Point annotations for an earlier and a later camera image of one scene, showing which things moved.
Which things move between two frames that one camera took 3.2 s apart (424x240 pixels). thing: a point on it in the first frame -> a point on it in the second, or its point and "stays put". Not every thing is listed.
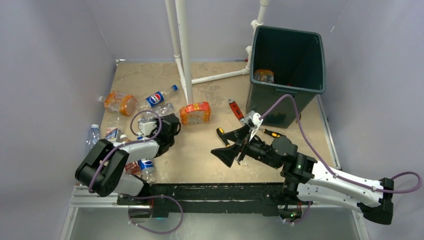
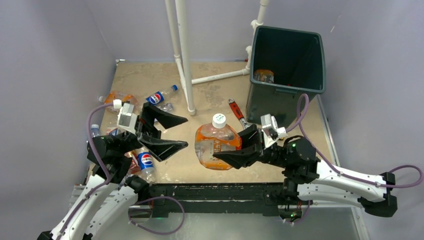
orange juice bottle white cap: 264,75 stays put
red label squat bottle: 195,113 -> 215,137
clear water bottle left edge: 93,137 stays put
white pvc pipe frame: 178,24 stays put
